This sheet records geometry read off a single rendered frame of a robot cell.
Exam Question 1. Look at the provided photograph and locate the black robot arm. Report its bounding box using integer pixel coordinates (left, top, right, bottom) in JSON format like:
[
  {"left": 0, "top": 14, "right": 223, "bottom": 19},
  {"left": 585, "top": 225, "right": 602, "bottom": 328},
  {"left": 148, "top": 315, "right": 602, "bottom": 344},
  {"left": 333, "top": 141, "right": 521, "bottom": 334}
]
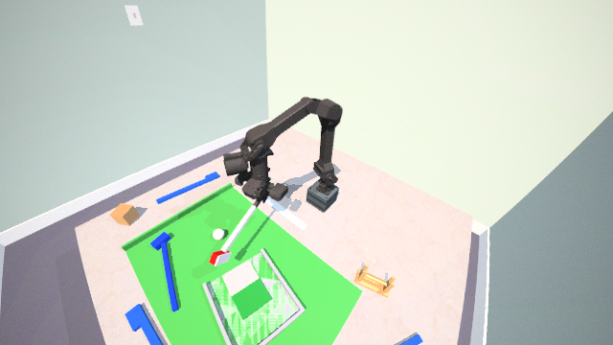
[{"left": 223, "top": 96, "right": 343, "bottom": 200}]

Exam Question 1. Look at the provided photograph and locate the orange cube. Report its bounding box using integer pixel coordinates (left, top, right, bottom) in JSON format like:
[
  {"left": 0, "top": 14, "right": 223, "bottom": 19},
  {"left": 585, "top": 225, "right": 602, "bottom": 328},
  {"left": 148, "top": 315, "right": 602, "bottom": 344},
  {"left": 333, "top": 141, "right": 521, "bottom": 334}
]
[{"left": 110, "top": 203, "right": 140, "bottom": 226}]

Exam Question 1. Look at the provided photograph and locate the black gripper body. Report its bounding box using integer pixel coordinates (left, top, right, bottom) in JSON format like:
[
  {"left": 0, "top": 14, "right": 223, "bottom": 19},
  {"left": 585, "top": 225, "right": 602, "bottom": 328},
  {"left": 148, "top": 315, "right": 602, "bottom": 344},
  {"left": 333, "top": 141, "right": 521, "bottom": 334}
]
[{"left": 235, "top": 168, "right": 288, "bottom": 201}]

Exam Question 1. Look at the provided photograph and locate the white golf ball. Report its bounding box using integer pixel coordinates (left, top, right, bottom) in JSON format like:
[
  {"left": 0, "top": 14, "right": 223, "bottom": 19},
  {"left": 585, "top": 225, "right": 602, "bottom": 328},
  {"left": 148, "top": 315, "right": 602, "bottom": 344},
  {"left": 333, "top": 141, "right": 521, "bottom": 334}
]
[{"left": 213, "top": 228, "right": 224, "bottom": 240}]

